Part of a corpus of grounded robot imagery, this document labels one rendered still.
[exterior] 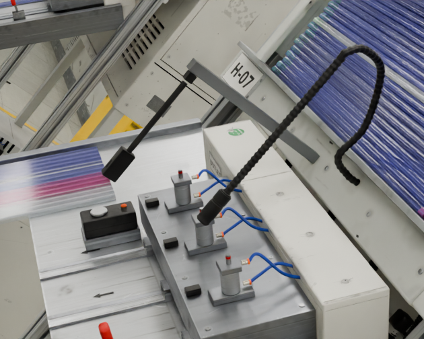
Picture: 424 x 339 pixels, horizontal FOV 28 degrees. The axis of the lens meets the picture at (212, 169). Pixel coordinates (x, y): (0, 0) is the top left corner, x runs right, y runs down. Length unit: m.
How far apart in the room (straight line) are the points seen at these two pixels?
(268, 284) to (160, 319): 0.15
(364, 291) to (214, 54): 1.46
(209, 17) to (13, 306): 1.02
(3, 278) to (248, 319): 1.64
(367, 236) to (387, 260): 0.06
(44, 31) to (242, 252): 1.28
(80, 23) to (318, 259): 1.36
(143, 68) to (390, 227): 1.38
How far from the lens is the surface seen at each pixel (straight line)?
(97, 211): 1.20
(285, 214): 1.09
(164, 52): 2.29
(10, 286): 2.54
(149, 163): 1.42
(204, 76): 1.09
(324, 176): 1.16
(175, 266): 1.04
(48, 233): 1.27
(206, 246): 1.06
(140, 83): 2.31
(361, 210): 1.08
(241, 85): 1.47
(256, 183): 1.16
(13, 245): 2.47
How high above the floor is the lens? 1.45
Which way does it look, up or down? 10 degrees down
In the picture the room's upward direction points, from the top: 40 degrees clockwise
